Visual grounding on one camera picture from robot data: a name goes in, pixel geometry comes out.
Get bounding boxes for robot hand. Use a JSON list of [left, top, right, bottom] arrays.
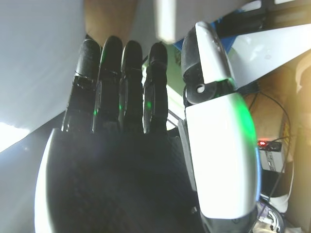
[[35, 21, 262, 233]]

